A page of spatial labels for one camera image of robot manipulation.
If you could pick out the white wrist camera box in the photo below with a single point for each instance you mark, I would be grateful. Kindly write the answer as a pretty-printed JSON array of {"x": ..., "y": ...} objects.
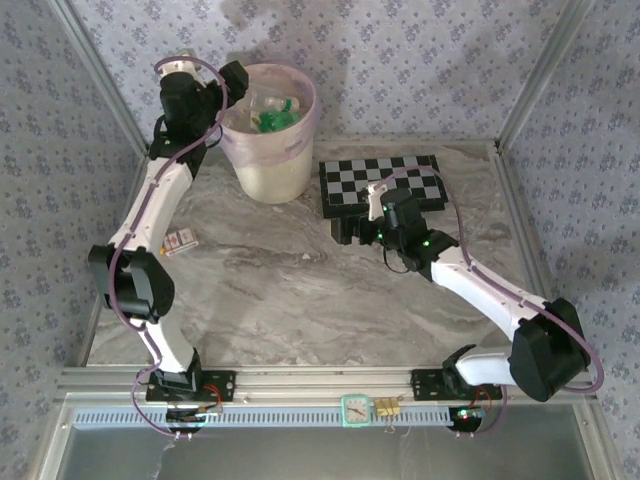
[
  {"x": 182, "y": 62},
  {"x": 375, "y": 200}
]

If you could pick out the aluminium back rail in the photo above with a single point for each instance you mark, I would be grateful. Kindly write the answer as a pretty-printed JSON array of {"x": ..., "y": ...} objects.
[{"x": 400, "y": 142}]

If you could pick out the small white red carton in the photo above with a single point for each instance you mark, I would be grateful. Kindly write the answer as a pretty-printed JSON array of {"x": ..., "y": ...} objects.
[{"x": 181, "y": 241}]

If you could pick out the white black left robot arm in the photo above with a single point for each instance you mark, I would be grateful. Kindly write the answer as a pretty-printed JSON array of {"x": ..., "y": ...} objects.
[{"x": 150, "y": 200}]

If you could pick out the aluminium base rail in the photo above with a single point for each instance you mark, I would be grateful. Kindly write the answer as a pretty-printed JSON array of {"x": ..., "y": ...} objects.
[{"x": 320, "y": 382}]

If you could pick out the grey metal front panel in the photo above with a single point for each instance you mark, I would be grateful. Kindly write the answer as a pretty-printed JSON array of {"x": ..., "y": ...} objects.
[{"x": 320, "y": 452}]

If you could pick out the aluminium side rail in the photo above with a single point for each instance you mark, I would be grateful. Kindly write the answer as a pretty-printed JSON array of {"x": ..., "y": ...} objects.
[{"x": 520, "y": 220}]

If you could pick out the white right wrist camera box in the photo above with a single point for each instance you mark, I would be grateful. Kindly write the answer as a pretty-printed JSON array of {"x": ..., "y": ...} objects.
[{"x": 375, "y": 200}]

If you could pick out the yellow connector block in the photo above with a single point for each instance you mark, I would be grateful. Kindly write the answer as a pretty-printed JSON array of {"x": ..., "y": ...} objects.
[{"x": 387, "y": 407}]

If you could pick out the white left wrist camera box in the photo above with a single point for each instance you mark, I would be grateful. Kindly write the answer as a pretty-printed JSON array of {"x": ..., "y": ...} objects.
[{"x": 182, "y": 62}]

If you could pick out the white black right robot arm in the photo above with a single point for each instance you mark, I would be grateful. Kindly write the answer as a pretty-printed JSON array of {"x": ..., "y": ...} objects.
[{"x": 480, "y": 285}]

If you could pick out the black grey folding chessboard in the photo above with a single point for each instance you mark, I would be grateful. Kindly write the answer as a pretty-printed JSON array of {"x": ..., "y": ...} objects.
[{"x": 350, "y": 180}]

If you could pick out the cream bin with pink liner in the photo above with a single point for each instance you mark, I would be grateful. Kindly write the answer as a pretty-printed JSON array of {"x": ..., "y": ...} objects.
[{"x": 272, "y": 170}]

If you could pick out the small green square clock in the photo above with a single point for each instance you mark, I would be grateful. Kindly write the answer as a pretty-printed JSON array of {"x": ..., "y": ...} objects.
[{"x": 356, "y": 411}]

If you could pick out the aluminium frame post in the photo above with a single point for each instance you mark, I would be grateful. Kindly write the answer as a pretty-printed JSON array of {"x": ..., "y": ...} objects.
[
  {"x": 545, "y": 75},
  {"x": 100, "y": 75}
]

